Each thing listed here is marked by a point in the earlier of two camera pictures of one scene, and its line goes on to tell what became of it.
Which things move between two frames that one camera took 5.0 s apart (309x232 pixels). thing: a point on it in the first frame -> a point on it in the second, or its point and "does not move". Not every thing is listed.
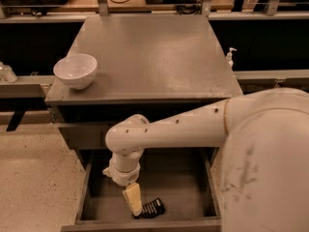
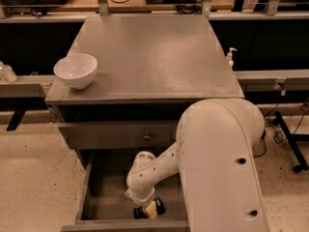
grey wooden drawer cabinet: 154,67 does not move
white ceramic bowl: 76,71 does not move
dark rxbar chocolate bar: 152,209 does not move
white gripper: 125,177 -> 144,199
